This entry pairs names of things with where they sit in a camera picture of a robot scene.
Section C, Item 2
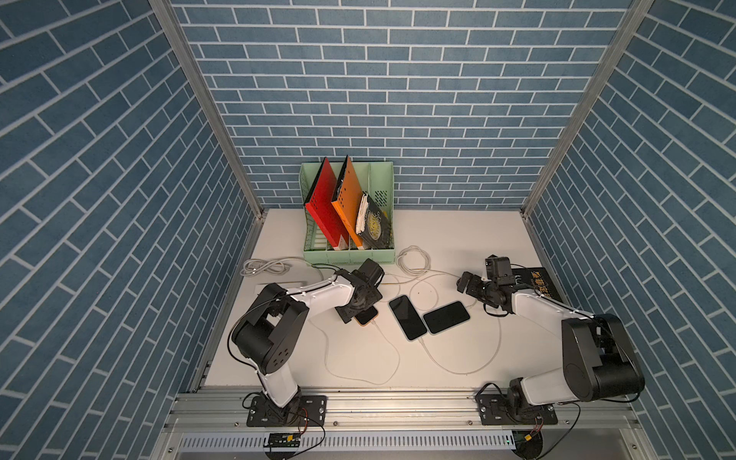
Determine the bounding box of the phone with orange case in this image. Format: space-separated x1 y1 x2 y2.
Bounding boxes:
355 307 379 327

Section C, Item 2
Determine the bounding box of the black phone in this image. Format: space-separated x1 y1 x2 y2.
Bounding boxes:
389 295 427 341

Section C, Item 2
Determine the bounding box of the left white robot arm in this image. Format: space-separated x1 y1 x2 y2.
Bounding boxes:
229 259 384 409

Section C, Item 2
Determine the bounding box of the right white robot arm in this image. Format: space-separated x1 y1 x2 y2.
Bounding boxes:
456 255 645 406

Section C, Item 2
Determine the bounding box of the phone with green case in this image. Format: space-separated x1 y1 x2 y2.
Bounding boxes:
423 301 471 335

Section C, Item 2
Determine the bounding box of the black book gold lettering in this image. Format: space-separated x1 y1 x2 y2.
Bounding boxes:
513 266 563 302

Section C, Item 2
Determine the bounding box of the black book in rack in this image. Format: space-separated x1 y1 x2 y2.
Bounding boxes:
356 193 391 249

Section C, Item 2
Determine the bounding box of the white power strip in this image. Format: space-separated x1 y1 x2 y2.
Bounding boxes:
254 281 307 292

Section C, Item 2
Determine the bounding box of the orange folder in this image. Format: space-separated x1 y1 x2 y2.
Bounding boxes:
332 156 365 250

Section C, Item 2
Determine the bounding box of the red folder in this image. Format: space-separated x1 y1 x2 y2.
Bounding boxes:
304 158 349 250

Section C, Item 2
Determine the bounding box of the green file organizer rack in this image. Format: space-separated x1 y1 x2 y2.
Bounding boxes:
300 158 395 266

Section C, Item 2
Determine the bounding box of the small green circuit board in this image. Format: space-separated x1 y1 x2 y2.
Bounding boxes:
264 433 301 450

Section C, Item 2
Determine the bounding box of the grey power strip cord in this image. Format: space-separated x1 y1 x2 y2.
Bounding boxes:
240 257 306 278

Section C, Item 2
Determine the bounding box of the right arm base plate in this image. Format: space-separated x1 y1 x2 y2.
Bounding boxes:
476 393 559 427

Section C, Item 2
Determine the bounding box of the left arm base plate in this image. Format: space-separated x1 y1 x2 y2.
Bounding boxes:
243 393 328 427

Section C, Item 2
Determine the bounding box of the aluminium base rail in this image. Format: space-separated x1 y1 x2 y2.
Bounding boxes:
153 387 654 459

